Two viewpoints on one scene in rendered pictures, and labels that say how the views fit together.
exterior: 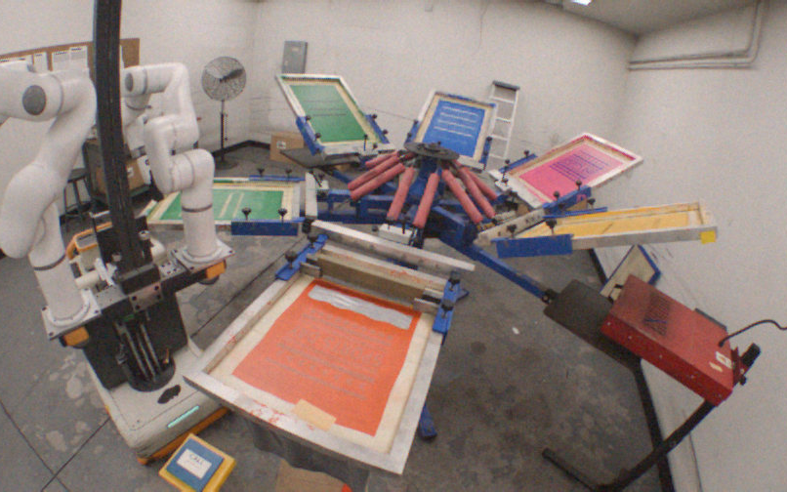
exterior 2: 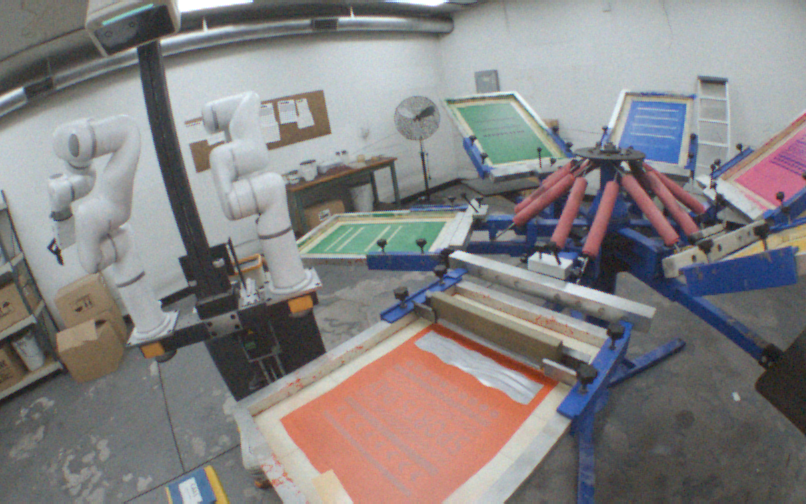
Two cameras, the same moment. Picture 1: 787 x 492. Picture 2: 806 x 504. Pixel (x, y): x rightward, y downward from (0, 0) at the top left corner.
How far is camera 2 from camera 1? 0.45 m
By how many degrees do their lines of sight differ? 37
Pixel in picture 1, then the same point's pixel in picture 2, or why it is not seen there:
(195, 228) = (270, 257)
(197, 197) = (266, 223)
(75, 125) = (119, 161)
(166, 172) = (223, 197)
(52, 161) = (106, 193)
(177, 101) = (238, 126)
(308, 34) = (495, 62)
